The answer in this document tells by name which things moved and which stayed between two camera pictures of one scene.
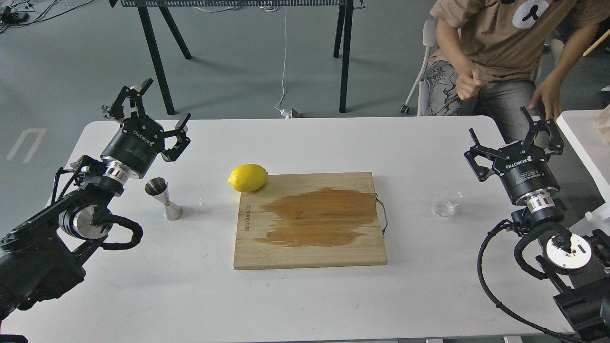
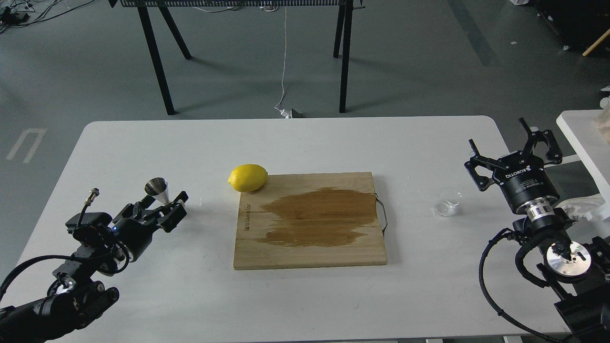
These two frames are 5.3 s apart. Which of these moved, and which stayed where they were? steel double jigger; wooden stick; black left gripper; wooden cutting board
Moved: black left gripper
Stayed: wooden stick; wooden cutting board; steel double jigger
